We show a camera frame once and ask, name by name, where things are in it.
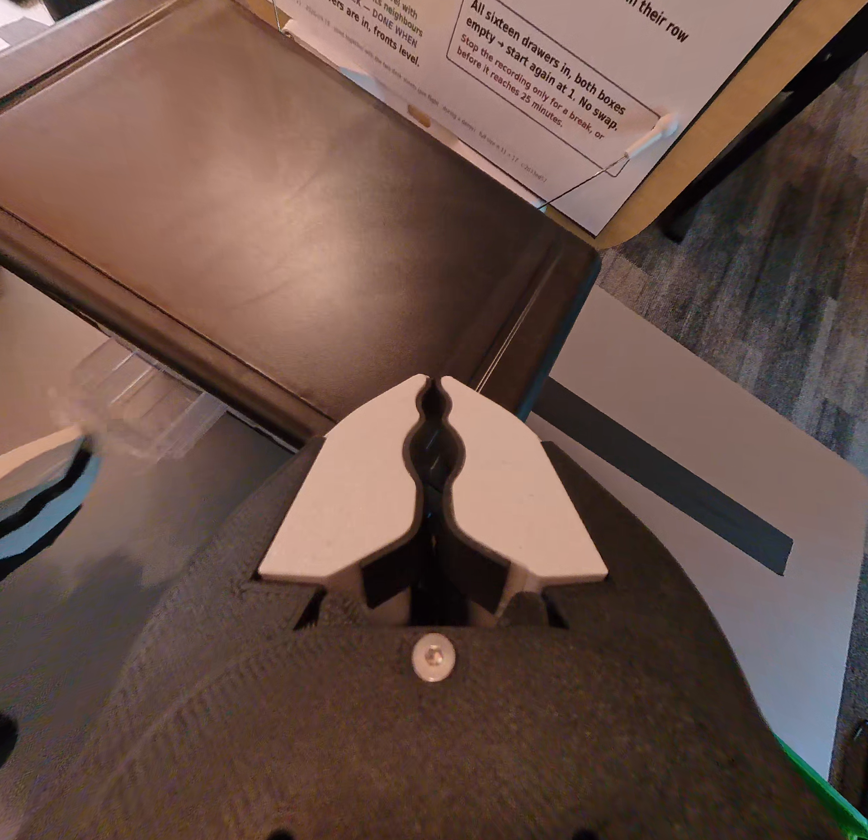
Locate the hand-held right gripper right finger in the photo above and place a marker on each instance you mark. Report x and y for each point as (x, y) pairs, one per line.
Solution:
(522, 508)

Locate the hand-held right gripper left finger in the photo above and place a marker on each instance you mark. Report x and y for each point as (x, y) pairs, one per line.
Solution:
(346, 501)

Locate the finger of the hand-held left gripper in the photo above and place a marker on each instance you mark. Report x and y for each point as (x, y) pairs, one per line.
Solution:
(34, 470)
(20, 548)

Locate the clear plastic drawer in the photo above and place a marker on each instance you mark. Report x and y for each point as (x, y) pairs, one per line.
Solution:
(149, 399)

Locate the black drawer cabinet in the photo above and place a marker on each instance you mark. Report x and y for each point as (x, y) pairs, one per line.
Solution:
(271, 209)

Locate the green plastic bin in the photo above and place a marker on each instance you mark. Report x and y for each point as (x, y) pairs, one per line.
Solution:
(824, 806)

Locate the black tape strip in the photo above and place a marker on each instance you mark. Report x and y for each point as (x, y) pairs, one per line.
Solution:
(678, 487)

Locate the wooden backing board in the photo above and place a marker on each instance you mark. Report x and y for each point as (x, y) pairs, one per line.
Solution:
(729, 132)

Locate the white instruction poster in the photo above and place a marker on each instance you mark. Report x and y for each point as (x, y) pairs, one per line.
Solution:
(542, 40)

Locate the black desk leg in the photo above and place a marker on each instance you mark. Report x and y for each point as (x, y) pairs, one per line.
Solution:
(800, 118)

